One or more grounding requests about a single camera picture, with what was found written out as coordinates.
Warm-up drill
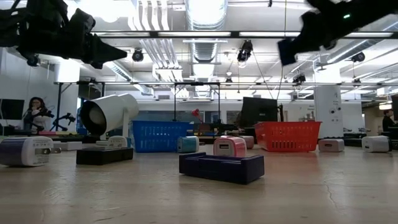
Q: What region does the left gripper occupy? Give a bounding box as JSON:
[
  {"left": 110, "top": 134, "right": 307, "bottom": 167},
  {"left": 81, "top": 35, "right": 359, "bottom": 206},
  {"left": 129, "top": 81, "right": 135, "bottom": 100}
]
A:
[{"left": 46, "top": 8, "right": 128, "bottom": 70}]

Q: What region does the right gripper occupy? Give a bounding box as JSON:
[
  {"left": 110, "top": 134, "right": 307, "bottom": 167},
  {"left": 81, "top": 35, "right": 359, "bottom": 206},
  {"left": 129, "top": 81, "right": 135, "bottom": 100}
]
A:
[{"left": 292, "top": 7, "right": 343, "bottom": 54}]

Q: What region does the purple white charger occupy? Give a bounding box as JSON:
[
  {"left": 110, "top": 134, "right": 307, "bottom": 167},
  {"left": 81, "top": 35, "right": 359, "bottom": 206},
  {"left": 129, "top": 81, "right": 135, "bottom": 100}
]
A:
[{"left": 0, "top": 136, "right": 62, "bottom": 167}]

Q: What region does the pink charger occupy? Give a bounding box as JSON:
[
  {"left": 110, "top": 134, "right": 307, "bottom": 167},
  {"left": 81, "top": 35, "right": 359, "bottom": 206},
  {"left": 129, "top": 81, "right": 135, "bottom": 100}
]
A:
[{"left": 213, "top": 135, "right": 248, "bottom": 158}]

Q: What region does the dark purple digital display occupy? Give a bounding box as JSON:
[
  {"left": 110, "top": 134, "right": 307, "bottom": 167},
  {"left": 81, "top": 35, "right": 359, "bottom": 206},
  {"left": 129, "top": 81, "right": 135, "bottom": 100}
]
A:
[{"left": 178, "top": 152, "right": 266, "bottom": 185}]

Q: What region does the white cylindrical spotlight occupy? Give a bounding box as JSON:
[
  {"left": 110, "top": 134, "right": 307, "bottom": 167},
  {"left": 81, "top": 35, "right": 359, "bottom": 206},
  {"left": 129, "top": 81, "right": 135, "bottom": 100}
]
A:
[{"left": 80, "top": 93, "right": 140, "bottom": 141}]

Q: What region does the black overhead crossbar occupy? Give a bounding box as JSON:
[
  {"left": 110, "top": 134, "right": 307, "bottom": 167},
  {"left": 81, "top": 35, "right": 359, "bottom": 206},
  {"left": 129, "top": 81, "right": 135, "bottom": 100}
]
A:
[{"left": 91, "top": 30, "right": 398, "bottom": 39}]

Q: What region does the white round pillar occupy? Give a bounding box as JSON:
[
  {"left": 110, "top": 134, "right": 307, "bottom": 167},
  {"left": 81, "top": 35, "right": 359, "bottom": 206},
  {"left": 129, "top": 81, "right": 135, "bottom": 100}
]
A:
[{"left": 313, "top": 85, "right": 344, "bottom": 139}]

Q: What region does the black monitor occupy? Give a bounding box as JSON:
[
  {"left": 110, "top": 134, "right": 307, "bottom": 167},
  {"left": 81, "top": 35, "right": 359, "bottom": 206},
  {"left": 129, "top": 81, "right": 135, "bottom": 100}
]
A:
[
  {"left": 0, "top": 98, "right": 25, "bottom": 121},
  {"left": 241, "top": 96, "right": 279, "bottom": 128}
]

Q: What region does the person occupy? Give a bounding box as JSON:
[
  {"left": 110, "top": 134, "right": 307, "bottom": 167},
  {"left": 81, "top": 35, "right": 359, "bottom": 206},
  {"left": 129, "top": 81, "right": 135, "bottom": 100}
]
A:
[
  {"left": 22, "top": 96, "right": 52, "bottom": 134},
  {"left": 381, "top": 109, "right": 398, "bottom": 133}
]

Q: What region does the pink yellow mat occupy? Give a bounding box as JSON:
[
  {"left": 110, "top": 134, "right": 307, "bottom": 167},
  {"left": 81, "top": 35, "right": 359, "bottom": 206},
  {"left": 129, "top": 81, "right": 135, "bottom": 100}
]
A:
[{"left": 39, "top": 130, "right": 79, "bottom": 136}]

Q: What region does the red plastic basket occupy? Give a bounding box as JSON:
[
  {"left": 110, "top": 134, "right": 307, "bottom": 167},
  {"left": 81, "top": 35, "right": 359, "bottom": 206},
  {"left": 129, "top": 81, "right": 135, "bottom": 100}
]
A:
[{"left": 254, "top": 121, "right": 322, "bottom": 153}]

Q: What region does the black flat box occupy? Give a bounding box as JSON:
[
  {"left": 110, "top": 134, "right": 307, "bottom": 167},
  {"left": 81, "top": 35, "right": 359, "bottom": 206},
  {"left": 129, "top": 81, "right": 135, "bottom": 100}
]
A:
[{"left": 76, "top": 147, "right": 134, "bottom": 166}]

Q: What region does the blue plastic basket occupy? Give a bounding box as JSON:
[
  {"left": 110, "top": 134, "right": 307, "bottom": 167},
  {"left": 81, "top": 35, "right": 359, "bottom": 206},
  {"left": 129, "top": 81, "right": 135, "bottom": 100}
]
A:
[{"left": 132, "top": 120, "right": 191, "bottom": 154}]

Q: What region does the white cube charger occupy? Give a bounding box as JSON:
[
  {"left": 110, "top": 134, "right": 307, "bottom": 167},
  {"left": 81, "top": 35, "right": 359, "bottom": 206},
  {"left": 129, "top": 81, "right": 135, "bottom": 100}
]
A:
[
  {"left": 361, "top": 135, "right": 393, "bottom": 153},
  {"left": 318, "top": 138, "right": 345, "bottom": 153}
]

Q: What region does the teal white charger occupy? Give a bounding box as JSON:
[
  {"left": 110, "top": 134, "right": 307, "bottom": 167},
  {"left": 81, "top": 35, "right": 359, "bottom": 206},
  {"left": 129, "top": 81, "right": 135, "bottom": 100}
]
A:
[{"left": 176, "top": 136, "right": 200, "bottom": 154}]

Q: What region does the black aluminium table frame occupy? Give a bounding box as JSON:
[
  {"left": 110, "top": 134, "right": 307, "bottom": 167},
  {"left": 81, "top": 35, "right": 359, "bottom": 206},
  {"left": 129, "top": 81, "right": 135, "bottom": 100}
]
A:
[{"left": 0, "top": 132, "right": 398, "bottom": 149}]

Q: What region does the silver ventilation duct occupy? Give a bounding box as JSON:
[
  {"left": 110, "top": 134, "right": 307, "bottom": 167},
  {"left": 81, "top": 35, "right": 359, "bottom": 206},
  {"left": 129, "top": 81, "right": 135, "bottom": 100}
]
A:
[{"left": 185, "top": 0, "right": 228, "bottom": 97}]

